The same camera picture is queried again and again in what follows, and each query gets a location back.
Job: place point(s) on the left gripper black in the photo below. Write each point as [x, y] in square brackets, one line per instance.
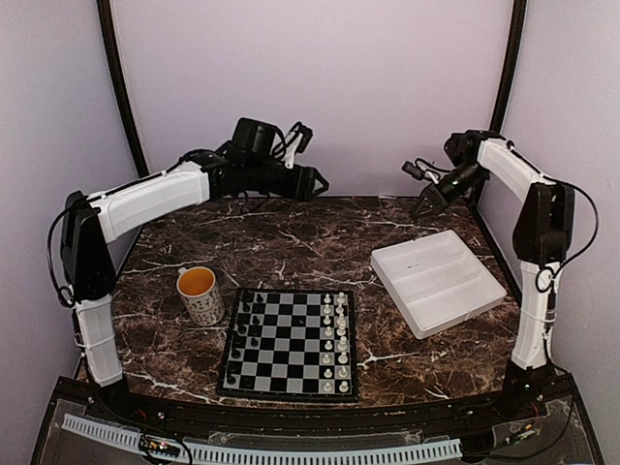
[302, 186]

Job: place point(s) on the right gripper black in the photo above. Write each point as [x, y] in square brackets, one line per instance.
[433, 192]

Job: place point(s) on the white plastic tray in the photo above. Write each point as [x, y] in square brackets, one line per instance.
[449, 286]

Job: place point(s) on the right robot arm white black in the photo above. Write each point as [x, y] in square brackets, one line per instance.
[542, 234]

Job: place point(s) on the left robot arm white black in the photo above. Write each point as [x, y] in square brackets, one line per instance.
[259, 158]

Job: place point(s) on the white chess pieces row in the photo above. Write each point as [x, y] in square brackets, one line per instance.
[336, 372]

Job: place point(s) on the black silver chess board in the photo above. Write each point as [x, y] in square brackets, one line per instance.
[285, 367]

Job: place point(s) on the patterned mug orange inside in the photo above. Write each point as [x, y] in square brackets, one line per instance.
[199, 291]

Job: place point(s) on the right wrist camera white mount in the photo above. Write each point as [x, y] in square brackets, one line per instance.
[421, 169]

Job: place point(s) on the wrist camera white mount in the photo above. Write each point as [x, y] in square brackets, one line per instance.
[421, 169]
[296, 141]

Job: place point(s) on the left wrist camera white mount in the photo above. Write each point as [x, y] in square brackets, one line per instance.
[296, 141]

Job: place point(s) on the right black frame post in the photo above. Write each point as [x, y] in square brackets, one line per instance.
[518, 14]

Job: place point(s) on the black frame post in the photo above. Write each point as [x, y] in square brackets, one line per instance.
[119, 87]
[518, 14]

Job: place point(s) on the black aluminium front rail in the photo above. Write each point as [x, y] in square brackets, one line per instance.
[471, 418]

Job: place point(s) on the left black frame post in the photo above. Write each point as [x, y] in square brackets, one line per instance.
[119, 87]

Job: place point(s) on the white slotted cable duct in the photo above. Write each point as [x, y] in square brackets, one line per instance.
[192, 452]

